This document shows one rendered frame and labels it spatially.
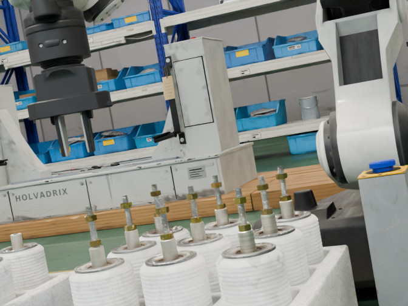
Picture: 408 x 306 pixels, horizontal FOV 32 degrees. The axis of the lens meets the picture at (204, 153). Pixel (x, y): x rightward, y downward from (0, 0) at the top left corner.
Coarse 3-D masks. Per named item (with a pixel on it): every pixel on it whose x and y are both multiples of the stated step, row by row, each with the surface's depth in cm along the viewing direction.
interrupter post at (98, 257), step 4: (92, 248) 105; (96, 248) 105; (100, 248) 105; (92, 252) 105; (96, 252) 105; (100, 252) 105; (92, 256) 105; (96, 256) 105; (100, 256) 105; (104, 256) 105; (92, 260) 105; (96, 260) 105; (100, 260) 105; (104, 260) 105; (92, 264) 105; (96, 264) 105; (100, 264) 105; (104, 264) 105
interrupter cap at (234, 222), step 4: (232, 220) 126; (236, 220) 124; (208, 224) 126; (212, 224) 125; (216, 224) 125; (232, 224) 121; (236, 224) 121; (208, 228) 121; (212, 228) 121; (216, 228) 120; (220, 228) 120; (224, 228) 120
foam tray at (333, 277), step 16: (336, 256) 116; (320, 272) 108; (336, 272) 112; (304, 288) 100; (320, 288) 100; (336, 288) 110; (352, 288) 122; (144, 304) 110; (304, 304) 93; (320, 304) 99; (336, 304) 108; (352, 304) 120
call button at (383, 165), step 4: (380, 160) 109; (384, 160) 108; (388, 160) 108; (392, 160) 107; (372, 164) 108; (376, 164) 107; (380, 164) 107; (384, 164) 107; (388, 164) 107; (392, 164) 107; (372, 168) 108; (376, 168) 107; (380, 168) 107; (384, 168) 107; (388, 168) 107; (392, 168) 108
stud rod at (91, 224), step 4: (88, 208) 105; (88, 212) 105; (92, 212) 105; (92, 224) 105; (92, 228) 105; (92, 232) 105; (96, 232) 106; (92, 236) 105; (96, 236) 105; (92, 240) 105
